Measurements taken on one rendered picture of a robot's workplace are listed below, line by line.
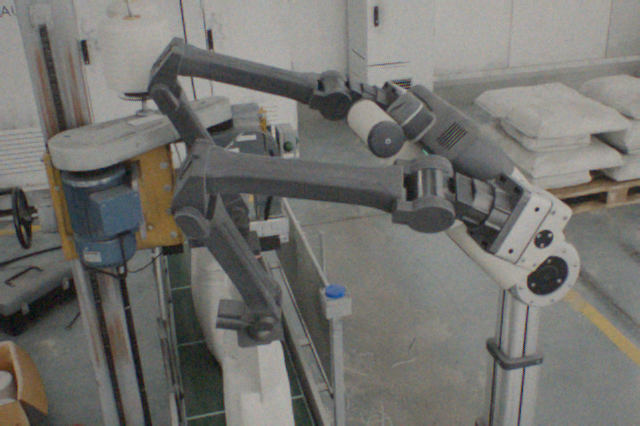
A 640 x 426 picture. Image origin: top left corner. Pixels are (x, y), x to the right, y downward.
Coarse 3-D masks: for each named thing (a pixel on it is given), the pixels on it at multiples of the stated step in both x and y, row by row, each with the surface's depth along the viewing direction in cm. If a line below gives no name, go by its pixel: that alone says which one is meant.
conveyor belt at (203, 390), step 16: (176, 256) 337; (176, 272) 324; (176, 288) 312; (176, 304) 300; (192, 304) 300; (176, 320) 290; (192, 320) 289; (176, 336) 280; (192, 336) 279; (192, 352) 270; (208, 352) 270; (192, 368) 261; (208, 368) 261; (288, 368) 260; (192, 384) 253; (208, 384) 253; (192, 400) 246; (208, 400) 245; (224, 400) 245; (304, 400) 244; (192, 416) 239; (208, 416) 238; (224, 416) 238; (304, 416) 237
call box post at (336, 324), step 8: (336, 320) 220; (336, 328) 221; (336, 336) 223; (336, 344) 224; (336, 352) 225; (336, 360) 226; (336, 368) 228; (336, 376) 229; (336, 384) 230; (336, 392) 232; (336, 400) 233; (336, 408) 235; (336, 416) 236; (336, 424) 238; (344, 424) 238
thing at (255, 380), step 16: (224, 336) 207; (224, 352) 204; (240, 352) 186; (256, 352) 174; (272, 352) 193; (224, 368) 196; (240, 368) 189; (256, 368) 179; (272, 368) 189; (224, 384) 198; (240, 384) 185; (256, 384) 182; (272, 384) 184; (288, 384) 196; (240, 400) 182; (256, 400) 183; (272, 400) 183; (288, 400) 187; (240, 416) 184; (256, 416) 183; (272, 416) 184; (288, 416) 186
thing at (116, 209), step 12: (96, 192) 175; (108, 192) 175; (120, 192) 174; (132, 192) 174; (96, 204) 171; (108, 204) 171; (120, 204) 173; (132, 204) 175; (96, 216) 174; (108, 216) 172; (120, 216) 174; (132, 216) 176; (108, 228) 173; (120, 228) 175
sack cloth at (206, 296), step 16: (192, 256) 253; (208, 256) 241; (192, 272) 254; (208, 272) 244; (224, 272) 244; (192, 288) 257; (208, 288) 248; (224, 288) 247; (208, 304) 251; (208, 320) 254; (208, 336) 257
